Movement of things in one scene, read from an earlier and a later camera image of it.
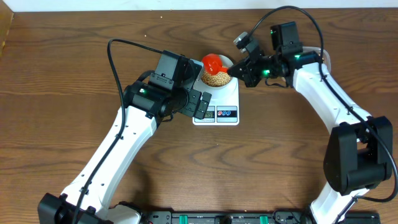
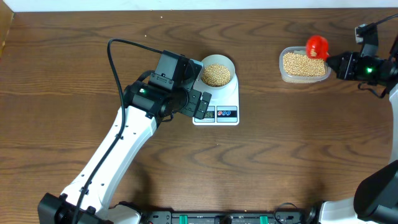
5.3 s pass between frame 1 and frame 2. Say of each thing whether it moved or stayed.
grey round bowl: stayed
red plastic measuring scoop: moved
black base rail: stayed
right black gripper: moved
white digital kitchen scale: stayed
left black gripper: stayed
